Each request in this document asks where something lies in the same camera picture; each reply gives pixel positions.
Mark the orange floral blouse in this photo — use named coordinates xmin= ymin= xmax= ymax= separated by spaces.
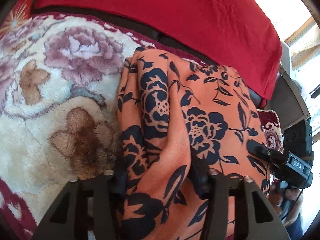
xmin=118 ymin=47 xmax=270 ymax=239

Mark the person right hand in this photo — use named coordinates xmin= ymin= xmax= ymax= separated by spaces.
xmin=268 ymin=179 xmax=303 ymax=226

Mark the floral plush bed blanket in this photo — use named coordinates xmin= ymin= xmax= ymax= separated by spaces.
xmin=0 ymin=12 xmax=284 ymax=240

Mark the dotted cream curtain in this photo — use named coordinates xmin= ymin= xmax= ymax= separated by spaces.
xmin=285 ymin=17 xmax=319 ymax=70

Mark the red quilted blanket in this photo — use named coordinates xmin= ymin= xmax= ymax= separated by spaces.
xmin=35 ymin=0 xmax=282 ymax=100

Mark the red snack gift box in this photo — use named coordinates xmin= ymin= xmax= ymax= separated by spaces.
xmin=1 ymin=0 xmax=33 ymax=38

